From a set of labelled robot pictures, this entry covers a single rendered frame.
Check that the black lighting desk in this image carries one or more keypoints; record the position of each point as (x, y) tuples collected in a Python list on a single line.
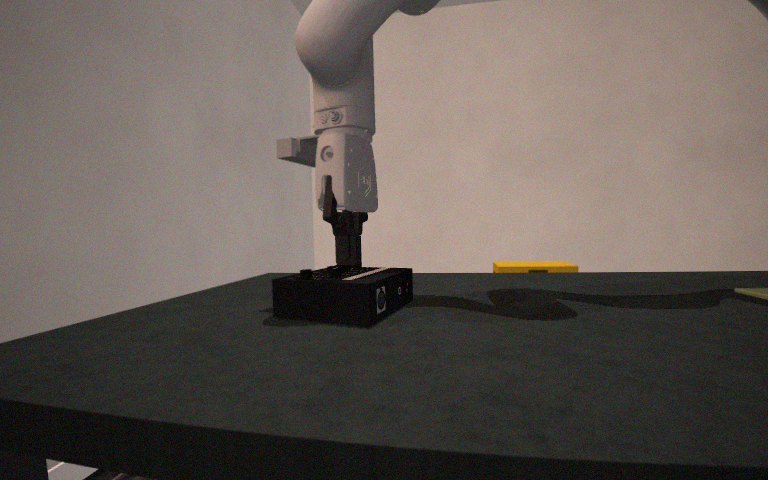
[(359, 296)]

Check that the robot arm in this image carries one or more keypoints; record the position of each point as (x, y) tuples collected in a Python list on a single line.
[(334, 41)]

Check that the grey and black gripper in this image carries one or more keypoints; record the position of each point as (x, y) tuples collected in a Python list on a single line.
[(345, 173)]

